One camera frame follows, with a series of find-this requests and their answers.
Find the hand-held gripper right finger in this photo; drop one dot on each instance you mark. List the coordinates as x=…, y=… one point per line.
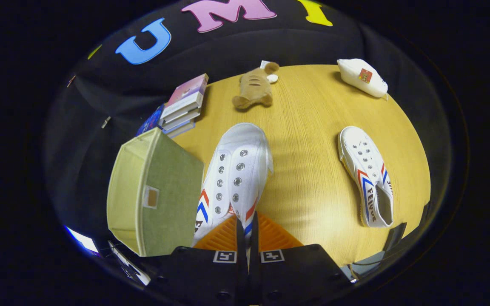
x=300, y=276

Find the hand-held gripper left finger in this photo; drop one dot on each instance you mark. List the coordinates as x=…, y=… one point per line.
x=198, y=276

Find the green fabric storage box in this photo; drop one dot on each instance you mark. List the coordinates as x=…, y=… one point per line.
x=168, y=199

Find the white canvas shoe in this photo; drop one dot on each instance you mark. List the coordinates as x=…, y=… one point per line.
x=362, y=157
x=236, y=161

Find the computer monitor screen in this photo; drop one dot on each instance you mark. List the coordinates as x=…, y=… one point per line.
x=82, y=240

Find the light blue book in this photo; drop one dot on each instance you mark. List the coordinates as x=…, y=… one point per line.
x=179, y=128

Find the white book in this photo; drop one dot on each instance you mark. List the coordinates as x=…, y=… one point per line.
x=181, y=118

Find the dark blue book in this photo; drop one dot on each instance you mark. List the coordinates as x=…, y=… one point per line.
x=151, y=121

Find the small white clip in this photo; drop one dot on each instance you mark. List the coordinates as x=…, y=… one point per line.
x=106, y=122

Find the pink cover book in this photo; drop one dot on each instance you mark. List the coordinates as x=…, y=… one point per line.
x=187, y=91

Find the brown plush toy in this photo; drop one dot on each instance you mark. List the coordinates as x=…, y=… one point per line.
x=253, y=87

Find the white plush toy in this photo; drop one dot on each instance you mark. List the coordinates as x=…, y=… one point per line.
x=360, y=78

